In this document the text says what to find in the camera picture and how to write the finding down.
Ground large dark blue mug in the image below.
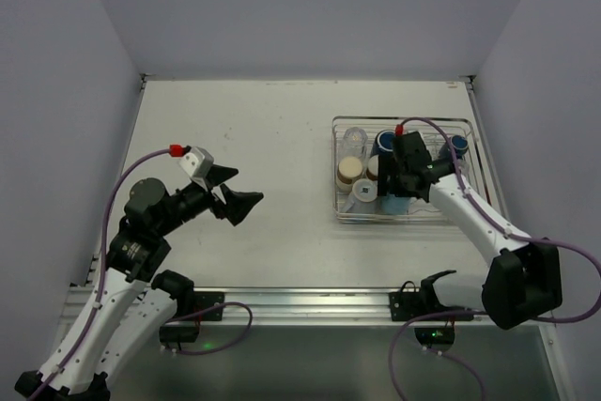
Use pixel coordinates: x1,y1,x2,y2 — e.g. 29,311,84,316
370,130,395,157

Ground pale grey-blue mug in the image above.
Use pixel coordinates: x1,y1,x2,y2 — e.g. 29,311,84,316
341,178,378,214

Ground light blue mug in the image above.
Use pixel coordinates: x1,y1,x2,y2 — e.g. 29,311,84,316
380,194,411,216

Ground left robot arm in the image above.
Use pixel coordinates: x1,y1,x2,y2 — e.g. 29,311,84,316
15,167,263,400

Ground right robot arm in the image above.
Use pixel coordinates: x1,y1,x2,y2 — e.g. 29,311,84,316
378,131,562,330

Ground white cup brown band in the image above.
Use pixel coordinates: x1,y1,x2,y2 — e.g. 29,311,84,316
365,155,379,182

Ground cream cup brown band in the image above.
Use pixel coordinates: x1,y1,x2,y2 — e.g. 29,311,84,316
335,156,363,193

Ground clear faceted glass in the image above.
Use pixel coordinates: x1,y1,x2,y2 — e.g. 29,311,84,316
341,127,368,160

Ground small dark blue cup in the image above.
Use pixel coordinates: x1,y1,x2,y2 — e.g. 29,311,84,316
446,135,469,160

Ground metal wire dish rack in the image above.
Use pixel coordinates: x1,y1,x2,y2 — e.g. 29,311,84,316
331,116,490,224

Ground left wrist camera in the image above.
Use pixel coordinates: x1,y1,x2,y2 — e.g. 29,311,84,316
178,147,214,180

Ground aluminium front rail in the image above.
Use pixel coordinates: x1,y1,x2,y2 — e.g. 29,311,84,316
58,284,555,327

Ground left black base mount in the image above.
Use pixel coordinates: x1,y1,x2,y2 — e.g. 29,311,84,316
159,291,224,348

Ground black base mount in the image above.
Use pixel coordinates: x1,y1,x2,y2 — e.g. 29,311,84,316
389,281,455,351
159,291,224,348

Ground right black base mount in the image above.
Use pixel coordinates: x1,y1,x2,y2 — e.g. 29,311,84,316
389,281,455,351

